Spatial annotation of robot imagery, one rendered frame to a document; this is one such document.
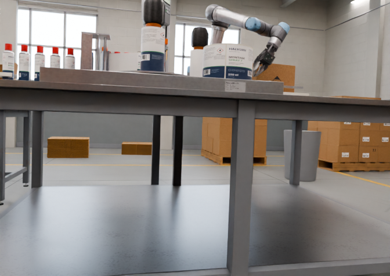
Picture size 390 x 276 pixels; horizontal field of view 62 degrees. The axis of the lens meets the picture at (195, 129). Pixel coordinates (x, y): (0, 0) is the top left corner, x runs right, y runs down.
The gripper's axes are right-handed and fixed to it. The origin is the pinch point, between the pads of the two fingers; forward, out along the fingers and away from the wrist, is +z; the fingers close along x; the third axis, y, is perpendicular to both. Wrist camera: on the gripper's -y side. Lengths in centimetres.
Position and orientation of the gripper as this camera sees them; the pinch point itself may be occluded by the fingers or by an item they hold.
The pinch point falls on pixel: (253, 75)
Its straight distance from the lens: 199.5
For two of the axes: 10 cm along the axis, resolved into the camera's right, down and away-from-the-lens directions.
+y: 2.1, 0.5, -9.8
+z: -5.2, 8.5, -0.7
